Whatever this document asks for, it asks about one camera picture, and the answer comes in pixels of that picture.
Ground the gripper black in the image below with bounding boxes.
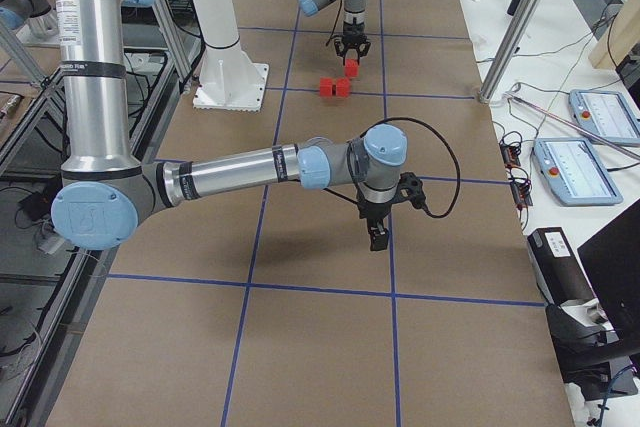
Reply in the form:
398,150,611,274
334,21,371,65
357,194,396,252

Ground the red block moved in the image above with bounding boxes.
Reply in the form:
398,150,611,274
344,58,360,79
334,77,351,98
318,77,336,97

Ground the brown cardboard table cover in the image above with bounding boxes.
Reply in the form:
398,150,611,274
48,0,572,426

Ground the black power brick box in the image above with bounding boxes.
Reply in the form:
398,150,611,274
527,227,596,306

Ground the near teach pendant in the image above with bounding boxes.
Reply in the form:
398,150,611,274
533,137,623,207

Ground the teach pendant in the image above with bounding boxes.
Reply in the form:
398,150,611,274
533,137,623,207
569,89,639,147

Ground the black monitor with stand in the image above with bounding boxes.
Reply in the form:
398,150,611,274
545,203,639,400

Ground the far teach pendant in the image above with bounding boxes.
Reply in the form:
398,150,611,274
569,89,639,147

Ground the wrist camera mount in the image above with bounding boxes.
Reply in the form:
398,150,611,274
394,172,427,211

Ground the white camera mast pedestal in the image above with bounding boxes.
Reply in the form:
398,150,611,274
193,0,269,112

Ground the aluminium frame post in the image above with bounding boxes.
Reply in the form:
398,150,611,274
478,0,541,104

